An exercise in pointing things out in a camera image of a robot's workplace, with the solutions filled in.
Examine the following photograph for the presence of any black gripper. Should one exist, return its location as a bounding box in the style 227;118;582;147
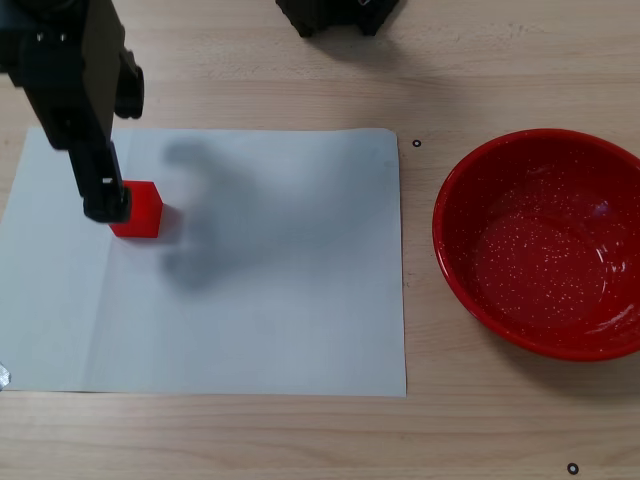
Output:
0;0;146;224

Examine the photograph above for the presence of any red cube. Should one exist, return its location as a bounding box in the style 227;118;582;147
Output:
108;180;165;240

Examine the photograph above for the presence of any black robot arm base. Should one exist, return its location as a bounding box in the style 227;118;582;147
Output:
274;0;407;39

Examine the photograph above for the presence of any red speckled bowl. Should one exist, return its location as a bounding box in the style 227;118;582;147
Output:
432;128;640;363

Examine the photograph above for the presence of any white paper sheet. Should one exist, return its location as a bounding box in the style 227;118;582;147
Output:
0;127;408;399

